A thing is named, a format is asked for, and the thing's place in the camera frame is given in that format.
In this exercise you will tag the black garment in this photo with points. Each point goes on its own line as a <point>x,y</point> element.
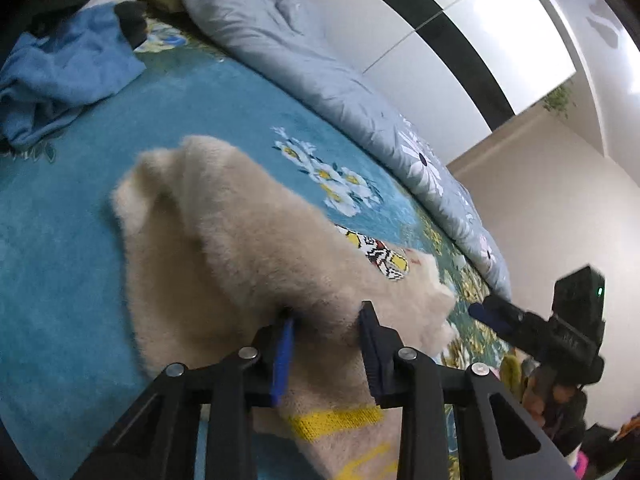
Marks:
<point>132,22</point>

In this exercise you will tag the cream fuzzy knit sweater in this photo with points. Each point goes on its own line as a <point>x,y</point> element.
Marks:
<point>215,247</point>

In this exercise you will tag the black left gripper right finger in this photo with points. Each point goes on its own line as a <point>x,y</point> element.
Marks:
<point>496,437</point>

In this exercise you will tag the teal floral bed sheet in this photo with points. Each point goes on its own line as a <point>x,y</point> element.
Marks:
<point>69,368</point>

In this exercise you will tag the white black sliding wardrobe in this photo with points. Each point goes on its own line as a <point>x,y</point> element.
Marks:
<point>456,69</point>

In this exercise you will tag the light blue floral quilt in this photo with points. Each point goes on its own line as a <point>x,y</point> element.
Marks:
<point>282,40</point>

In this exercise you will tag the green hanging plant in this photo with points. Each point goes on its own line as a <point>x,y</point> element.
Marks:
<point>559,101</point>

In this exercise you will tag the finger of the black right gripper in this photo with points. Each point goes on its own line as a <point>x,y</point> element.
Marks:
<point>499,315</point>

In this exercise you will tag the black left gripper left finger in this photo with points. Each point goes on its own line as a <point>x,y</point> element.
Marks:
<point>157,437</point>

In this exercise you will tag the blue garment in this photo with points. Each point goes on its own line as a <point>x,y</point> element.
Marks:
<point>47,82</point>

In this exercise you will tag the clothes pile on floor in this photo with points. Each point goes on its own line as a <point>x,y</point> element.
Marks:
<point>594,452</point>

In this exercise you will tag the black camera box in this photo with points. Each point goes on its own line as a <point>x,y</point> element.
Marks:
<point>578,298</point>

